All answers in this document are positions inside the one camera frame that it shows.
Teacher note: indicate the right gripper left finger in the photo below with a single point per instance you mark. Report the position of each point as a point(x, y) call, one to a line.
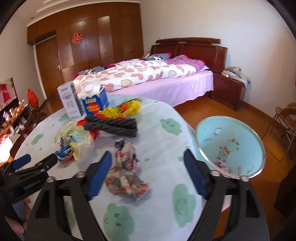
point(97, 173)

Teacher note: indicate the orange blue snack bag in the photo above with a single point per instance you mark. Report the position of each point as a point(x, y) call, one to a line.
point(65, 152)

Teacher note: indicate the red bag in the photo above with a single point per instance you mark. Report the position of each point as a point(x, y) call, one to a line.
point(32, 98)

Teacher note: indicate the plaid cloth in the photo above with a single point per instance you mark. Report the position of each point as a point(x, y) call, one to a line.
point(122, 178)

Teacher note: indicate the wooden nightstand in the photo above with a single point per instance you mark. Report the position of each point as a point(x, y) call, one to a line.
point(228, 91)

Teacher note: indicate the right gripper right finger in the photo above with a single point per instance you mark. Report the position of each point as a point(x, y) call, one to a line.
point(197, 171)

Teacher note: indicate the left hand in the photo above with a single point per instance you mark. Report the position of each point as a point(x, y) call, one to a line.
point(21, 228)

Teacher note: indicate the wicker folding chair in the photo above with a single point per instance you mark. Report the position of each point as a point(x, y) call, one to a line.
point(285, 119)

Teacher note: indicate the pink bed sheet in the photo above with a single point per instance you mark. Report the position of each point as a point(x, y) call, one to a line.
point(173, 91)

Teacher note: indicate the purple foil wrapper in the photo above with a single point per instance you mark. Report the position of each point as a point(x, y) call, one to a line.
point(221, 165)

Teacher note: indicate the grey clothes pile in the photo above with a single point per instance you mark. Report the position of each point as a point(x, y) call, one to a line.
point(236, 74)

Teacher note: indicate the heart patterned quilt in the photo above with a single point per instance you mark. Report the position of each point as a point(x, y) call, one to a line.
point(124, 76)

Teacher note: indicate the cluttered wooden side table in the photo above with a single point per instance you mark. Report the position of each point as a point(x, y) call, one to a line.
point(18, 119)

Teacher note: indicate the wooden wardrobe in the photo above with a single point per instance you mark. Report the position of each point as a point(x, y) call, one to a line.
point(111, 32)

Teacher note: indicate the light blue trash bin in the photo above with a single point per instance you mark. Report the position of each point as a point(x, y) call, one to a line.
point(236, 144)

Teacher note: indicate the white tall carton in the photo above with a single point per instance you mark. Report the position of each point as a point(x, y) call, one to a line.
point(69, 99)

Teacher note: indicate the red paper decoration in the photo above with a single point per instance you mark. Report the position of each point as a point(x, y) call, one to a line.
point(77, 38)

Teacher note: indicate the blue milk carton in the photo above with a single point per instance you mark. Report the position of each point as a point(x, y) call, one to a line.
point(92, 96)

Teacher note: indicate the white green patterned tablecloth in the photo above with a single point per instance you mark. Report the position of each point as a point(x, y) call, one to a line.
point(171, 208)

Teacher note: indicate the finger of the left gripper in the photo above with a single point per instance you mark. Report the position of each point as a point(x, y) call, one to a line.
point(45, 163)
point(20, 162)

